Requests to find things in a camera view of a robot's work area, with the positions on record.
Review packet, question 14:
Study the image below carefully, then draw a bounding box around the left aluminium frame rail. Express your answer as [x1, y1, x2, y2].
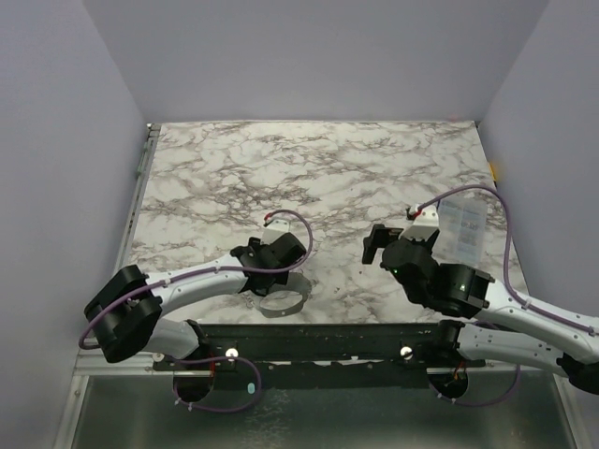
[109, 123, 162, 280]

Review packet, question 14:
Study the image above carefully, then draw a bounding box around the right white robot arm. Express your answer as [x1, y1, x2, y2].
[361, 224, 598, 394]

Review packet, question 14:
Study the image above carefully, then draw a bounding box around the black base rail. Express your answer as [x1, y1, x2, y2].
[153, 321, 484, 389]

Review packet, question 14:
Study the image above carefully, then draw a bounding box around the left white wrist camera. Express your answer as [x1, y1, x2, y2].
[260, 212, 290, 245]

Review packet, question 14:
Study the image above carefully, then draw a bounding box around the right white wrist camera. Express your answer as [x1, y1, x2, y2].
[401, 204, 439, 241]

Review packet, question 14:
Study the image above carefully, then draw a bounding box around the clear plastic organizer box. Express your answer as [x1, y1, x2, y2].
[434, 196, 488, 267]

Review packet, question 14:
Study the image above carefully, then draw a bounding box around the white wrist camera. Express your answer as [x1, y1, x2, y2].
[260, 212, 290, 245]
[401, 204, 439, 241]

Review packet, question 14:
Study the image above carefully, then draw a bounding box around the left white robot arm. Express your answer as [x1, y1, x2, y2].
[84, 232, 311, 369]

